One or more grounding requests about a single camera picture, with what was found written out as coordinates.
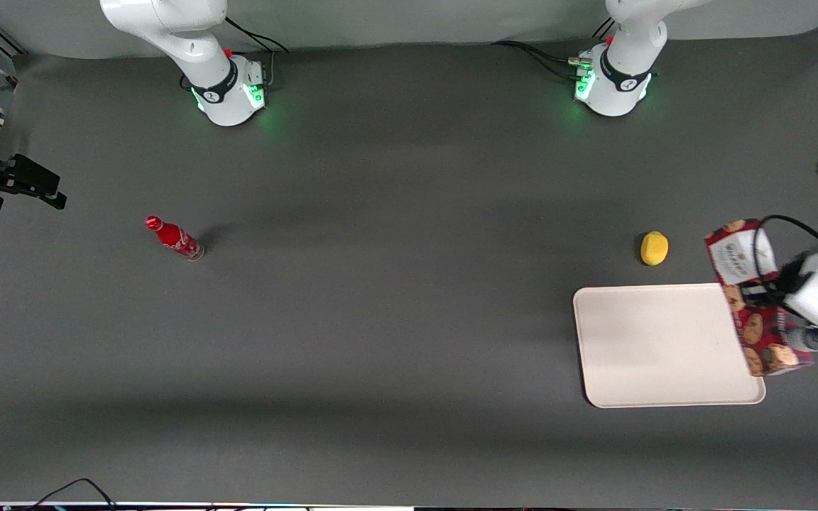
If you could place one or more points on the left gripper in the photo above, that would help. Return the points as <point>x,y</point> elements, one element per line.
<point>789,276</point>

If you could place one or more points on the red cookie box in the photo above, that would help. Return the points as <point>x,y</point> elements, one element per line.
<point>743,255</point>

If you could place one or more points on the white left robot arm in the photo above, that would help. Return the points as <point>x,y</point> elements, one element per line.
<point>622,64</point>

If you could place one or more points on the beige rectangular tray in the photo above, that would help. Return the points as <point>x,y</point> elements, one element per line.
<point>661,345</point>

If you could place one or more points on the yellow lemon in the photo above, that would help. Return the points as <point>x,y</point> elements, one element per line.
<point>655,248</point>

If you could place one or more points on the red cola bottle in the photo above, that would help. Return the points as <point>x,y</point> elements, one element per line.
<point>175,238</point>

